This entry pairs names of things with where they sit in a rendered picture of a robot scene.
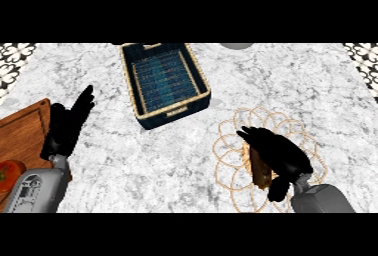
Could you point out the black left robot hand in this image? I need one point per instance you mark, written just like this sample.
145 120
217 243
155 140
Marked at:
66 125

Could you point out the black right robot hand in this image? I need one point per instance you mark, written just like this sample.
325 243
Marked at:
281 151

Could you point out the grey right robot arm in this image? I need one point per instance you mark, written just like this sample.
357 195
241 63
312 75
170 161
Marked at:
319 196

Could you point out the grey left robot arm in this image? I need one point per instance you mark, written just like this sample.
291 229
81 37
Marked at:
40 190

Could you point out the brown sweet potato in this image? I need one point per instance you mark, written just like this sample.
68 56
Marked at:
258 170

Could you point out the tan looped round placemat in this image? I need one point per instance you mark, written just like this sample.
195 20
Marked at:
230 160

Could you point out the dark blue wicker basket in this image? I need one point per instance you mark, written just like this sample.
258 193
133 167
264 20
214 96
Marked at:
164 83

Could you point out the brown wooden cutting board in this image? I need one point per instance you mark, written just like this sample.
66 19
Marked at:
24 133

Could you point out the red tomato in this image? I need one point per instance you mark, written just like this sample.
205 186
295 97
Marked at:
9 173

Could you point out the grey round object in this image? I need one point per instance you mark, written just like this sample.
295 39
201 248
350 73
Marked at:
236 45

